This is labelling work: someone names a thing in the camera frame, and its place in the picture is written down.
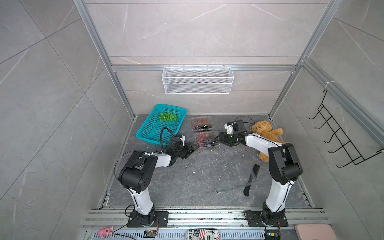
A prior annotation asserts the red grape bunch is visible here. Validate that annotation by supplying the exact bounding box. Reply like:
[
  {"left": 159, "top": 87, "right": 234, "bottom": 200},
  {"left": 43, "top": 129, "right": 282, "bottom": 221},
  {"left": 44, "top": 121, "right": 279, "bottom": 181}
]
[
  {"left": 193, "top": 119, "right": 212, "bottom": 128},
  {"left": 197, "top": 133, "right": 209, "bottom": 147}
]

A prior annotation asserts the clear plastic clamshell container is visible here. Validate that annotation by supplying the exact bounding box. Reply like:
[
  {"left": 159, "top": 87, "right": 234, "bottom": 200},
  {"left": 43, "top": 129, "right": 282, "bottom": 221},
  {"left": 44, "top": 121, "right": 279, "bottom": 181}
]
[{"left": 191, "top": 116, "right": 214, "bottom": 133}]

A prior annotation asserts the teal plastic basket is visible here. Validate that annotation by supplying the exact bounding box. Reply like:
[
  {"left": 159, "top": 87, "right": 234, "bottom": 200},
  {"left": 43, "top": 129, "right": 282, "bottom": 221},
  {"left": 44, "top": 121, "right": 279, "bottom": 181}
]
[{"left": 136, "top": 104, "right": 187, "bottom": 146}]

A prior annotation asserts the dark purple grape bunch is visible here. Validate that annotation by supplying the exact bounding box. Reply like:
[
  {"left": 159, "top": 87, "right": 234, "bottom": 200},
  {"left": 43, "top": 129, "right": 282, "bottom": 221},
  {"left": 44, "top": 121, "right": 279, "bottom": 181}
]
[{"left": 193, "top": 126, "right": 213, "bottom": 132}]

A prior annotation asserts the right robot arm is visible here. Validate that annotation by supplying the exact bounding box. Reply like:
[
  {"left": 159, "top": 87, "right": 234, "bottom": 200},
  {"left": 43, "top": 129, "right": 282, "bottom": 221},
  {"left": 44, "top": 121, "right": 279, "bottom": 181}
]
[{"left": 216, "top": 120, "right": 303, "bottom": 227}]

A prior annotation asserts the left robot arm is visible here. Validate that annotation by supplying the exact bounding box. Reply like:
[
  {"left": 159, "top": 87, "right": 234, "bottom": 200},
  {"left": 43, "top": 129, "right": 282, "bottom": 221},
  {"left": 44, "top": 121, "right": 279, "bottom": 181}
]
[{"left": 114, "top": 127, "right": 198, "bottom": 227}]

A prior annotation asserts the brown teddy bear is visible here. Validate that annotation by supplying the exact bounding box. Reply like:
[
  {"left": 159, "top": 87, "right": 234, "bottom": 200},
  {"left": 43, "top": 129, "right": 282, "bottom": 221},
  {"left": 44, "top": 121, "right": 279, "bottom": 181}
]
[{"left": 246, "top": 121, "right": 285, "bottom": 162}]

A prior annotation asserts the green grape bunch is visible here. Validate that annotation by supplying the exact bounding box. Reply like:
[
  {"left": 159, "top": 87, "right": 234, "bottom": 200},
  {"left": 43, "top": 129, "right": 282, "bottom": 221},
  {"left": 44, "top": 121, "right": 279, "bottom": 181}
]
[{"left": 158, "top": 112, "right": 179, "bottom": 122}]

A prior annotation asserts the black knife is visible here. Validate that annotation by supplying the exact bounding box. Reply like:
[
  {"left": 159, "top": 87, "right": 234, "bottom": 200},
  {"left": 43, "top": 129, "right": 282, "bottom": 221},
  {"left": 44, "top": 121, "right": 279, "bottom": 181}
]
[{"left": 243, "top": 164, "right": 260, "bottom": 197}]

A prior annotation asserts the pink pig toy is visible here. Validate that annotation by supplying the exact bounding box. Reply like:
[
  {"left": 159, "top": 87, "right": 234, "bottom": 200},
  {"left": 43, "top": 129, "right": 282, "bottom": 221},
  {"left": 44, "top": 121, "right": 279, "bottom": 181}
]
[{"left": 97, "top": 227, "right": 114, "bottom": 239}]

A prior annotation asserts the pink pad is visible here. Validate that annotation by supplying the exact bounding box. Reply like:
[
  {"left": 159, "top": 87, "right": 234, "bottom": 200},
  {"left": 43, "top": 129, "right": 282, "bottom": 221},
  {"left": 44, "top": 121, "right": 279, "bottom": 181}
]
[{"left": 295, "top": 224, "right": 338, "bottom": 240}]

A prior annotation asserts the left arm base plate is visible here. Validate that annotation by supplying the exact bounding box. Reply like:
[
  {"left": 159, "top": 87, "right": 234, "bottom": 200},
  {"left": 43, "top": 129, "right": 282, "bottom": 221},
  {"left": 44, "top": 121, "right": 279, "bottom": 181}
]
[{"left": 127, "top": 211, "right": 169, "bottom": 228}]

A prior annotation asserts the white wire mesh shelf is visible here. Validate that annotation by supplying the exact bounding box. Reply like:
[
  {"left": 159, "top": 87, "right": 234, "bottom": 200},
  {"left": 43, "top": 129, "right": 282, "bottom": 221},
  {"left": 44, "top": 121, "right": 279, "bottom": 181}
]
[{"left": 162, "top": 67, "right": 235, "bottom": 95}]

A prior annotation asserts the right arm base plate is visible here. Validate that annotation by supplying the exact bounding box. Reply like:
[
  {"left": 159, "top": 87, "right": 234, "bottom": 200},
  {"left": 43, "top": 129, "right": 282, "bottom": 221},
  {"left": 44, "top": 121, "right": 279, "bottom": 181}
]
[{"left": 244, "top": 209, "right": 289, "bottom": 227}]

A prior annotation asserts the black wire hook rack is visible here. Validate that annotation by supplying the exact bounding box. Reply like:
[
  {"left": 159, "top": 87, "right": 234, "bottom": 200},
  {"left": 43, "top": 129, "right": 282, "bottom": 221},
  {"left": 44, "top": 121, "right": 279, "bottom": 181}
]
[{"left": 308, "top": 90, "right": 384, "bottom": 169}]

